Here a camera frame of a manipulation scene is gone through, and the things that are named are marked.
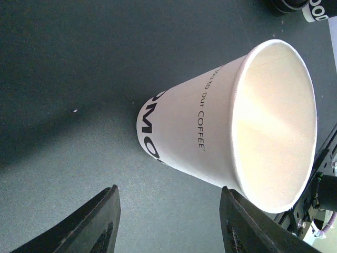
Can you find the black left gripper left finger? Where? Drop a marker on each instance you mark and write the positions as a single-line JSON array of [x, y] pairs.
[[91, 228]]

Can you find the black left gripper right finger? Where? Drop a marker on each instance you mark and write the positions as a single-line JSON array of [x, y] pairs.
[[245, 228]]

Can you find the single white paper cup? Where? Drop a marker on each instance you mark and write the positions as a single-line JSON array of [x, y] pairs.
[[250, 125]]

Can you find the right paper cup stack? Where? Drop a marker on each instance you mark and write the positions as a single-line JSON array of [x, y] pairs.
[[312, 10]]

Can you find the black aluminium rail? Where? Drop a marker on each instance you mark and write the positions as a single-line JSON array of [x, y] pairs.
[[314, 213]]

